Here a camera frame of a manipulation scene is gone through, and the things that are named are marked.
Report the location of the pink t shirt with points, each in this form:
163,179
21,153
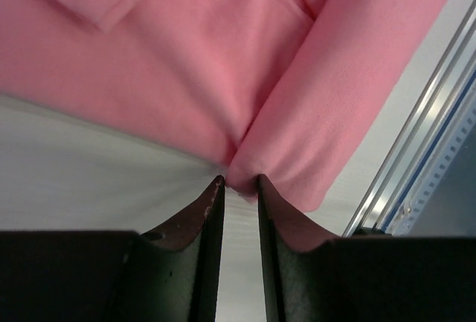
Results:
284,88

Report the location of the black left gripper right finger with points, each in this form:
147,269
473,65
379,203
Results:
310,274

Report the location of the white slotted cable duct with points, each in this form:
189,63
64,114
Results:
442,202

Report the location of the aluminium mounting rail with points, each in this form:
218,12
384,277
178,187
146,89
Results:
449,92

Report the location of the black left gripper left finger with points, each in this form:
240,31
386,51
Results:
169,273

